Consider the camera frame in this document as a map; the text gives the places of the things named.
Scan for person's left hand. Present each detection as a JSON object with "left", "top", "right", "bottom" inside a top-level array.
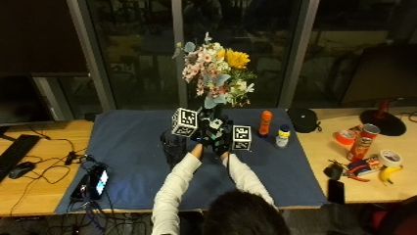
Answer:
[{"left": 189, "top": 125, "right": 214, "bottom": 155}]

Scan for person's right hand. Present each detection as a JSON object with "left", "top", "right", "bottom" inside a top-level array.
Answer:
[{"left": 210, "top": 119, "right": 234, "bottom": 158}]

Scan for white marker cube left glove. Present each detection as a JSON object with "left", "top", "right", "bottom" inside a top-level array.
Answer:
[{"left": 170, "top": 107, "right": 201, "bottom": 138}]

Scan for white marker cube glove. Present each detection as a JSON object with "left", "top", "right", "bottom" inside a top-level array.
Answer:
[
  {"left": 170, "top": 107, "right": 201, "bottom": 138},
  {"left": 230, "top": 124, "right": 253, "bottom": 152}
]

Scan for white marker cube right glove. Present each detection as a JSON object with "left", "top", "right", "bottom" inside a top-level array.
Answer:
[{"left": 230, "top": 124, "right": 253, "bottom": 152}]

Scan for dark glass tumbler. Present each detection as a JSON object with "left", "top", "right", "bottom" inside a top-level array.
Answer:
[{"left": 158, "top": 129, "right": 189, "bottom": 168}]

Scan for orange glue stick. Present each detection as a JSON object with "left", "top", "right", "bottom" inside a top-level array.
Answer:
[{"left": 258, "top": 110, "right": 273, "bottom": 137}]

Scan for small white bottle blue cap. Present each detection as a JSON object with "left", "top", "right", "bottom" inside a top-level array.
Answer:
[{"left": 273, "top": 123, "right": 292, "bottom": 150}]

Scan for mixed flower bouquet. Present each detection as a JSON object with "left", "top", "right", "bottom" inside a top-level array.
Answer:
[{"left": 170, "top": 31, "right": 258, "bottom": 111}]

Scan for blue table cloth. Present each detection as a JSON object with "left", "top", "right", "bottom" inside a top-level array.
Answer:
[{"left": 54, "top": 108, "right": 328, "bottom": 215}]

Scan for black cap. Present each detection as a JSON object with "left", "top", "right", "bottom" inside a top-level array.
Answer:
[{"left": 285, "top": 107, "right": 324, "bottom": 134}]

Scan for orange tape roll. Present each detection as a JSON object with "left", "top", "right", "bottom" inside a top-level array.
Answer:
[{"left": 333, "top": 129, "right": 358, "bottom": 147}]

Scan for black key pouch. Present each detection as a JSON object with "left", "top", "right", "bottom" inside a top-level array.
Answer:
[{"left": 322, "top": 161, "right": 345, "bottom": 181}]

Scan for smartphone with lit screen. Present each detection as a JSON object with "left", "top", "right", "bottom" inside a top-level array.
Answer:
[{"left": 88, "top": 164, "right": 110, "bottom": 201}]

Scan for black phone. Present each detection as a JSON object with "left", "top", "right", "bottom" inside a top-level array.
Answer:
[{"left": 328, "top": 178, "right": 346, "bottom": 206}]

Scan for red chips can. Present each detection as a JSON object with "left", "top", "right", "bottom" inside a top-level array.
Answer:
[{"left": 345, "top": 122, "right": 382, "bottom": 163}]

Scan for colourful small box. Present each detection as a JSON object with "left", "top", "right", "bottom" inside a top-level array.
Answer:
[{"left": 346, "top": 155, "right": 386, "bottom": 177}]

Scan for white tape roll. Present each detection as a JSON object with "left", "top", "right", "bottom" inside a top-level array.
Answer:
[{"left": 377, "top": 149, "right": 404, "bottom": 168}]

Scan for monitor with red stand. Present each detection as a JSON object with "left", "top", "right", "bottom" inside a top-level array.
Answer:
[{"left": 338, "top": 44, "right": 417, "bottom": 137}]

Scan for yellow banana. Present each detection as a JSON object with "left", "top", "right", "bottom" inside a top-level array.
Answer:
[{"left": 378, "top": 164, "right": 405, "bottom": 186}]

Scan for black monitor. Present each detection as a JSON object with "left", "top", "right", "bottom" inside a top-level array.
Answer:
[{"left": 0, "top": 72, "right": 56, "bottom": 127}]

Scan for black keyboard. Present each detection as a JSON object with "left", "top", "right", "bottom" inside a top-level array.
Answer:
[{"left": 0, "top": 133, "right": 42, "bottom": 183}]

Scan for black computer mouse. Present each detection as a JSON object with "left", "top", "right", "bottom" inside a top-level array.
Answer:
[{"left": 6, "top": 161, "right": 37, "bottom": 180}]

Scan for red chair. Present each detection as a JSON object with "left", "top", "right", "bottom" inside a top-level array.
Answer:
[{"left": 369, "top": 195, "right": 417, "bottom": 235}]

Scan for black desk cable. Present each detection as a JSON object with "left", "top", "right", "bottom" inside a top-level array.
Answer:
[{"left": 9, "top": 124, "right": 89, "bottom": 216}]

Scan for black recording device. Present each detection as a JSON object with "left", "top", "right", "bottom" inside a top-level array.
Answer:
[{"left": 69, "top": 173, "right": 90, "bottom": 202}]

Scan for red-handled pliers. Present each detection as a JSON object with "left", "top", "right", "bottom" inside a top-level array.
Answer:
[{"left": 341, "top": 172, "right": 372, "bottom": 183}]

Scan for tangle of black cables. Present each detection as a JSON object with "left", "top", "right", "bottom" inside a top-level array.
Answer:
[{"left": 64, "top": 199, "right": 150, "bottom": 235}]

